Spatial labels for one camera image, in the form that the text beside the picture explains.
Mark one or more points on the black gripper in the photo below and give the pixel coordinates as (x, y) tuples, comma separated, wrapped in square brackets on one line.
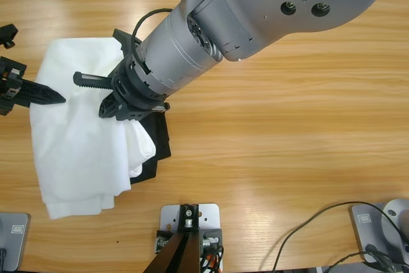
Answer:
[(9, 87), (134, 94)]

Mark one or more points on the black garment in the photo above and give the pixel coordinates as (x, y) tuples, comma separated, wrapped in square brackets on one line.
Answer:
[(159, 135)]

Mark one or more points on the white T-shirt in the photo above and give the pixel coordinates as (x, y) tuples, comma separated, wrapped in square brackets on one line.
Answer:
[(80, 158)]

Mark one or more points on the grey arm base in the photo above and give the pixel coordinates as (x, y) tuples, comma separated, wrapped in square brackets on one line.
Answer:
[(364, 222), (16, 231)]

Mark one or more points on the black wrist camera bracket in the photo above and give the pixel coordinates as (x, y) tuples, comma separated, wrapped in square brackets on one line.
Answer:
[(123, 38), (8, 31)]

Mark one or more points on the white mount plate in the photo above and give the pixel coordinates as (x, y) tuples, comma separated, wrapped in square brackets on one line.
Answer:
[(169, 215)]

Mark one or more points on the black post with brackets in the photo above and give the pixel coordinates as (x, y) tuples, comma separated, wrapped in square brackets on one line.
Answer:
[(179, 250)]

